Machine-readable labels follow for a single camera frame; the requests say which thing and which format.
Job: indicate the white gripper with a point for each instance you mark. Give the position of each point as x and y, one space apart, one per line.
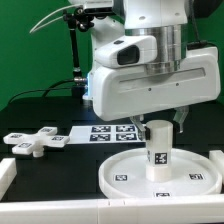
133 91

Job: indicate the white round table top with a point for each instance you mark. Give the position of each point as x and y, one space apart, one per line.
124 175

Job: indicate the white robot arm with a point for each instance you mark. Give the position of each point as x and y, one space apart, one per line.
166 20

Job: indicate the white marker sheet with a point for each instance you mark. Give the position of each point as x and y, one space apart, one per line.
122 133

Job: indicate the white cross-shaped table base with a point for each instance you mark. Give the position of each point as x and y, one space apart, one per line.
26 144

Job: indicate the white left fence block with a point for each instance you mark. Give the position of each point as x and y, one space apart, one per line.
8 172

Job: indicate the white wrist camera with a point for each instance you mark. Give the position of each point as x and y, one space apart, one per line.
127 51

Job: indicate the white front fence rail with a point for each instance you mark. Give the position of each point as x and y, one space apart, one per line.
161 210

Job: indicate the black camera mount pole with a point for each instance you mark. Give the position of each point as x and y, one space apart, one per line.
77 20

